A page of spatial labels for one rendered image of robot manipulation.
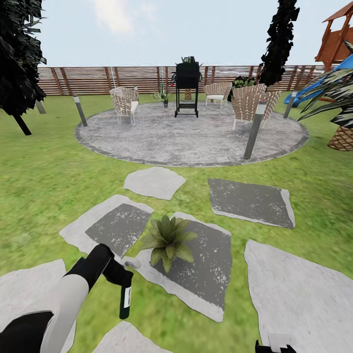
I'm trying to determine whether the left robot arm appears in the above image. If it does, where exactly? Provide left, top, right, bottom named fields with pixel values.
left=0, top=244, right=141, bottom=353

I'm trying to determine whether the insectifuge atomizer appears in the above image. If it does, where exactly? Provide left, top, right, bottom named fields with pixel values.
left=119, top=286, right=131, bottom=319

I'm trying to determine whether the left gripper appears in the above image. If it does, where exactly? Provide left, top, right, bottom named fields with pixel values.
left=106, top=262, right=133, bottom=288

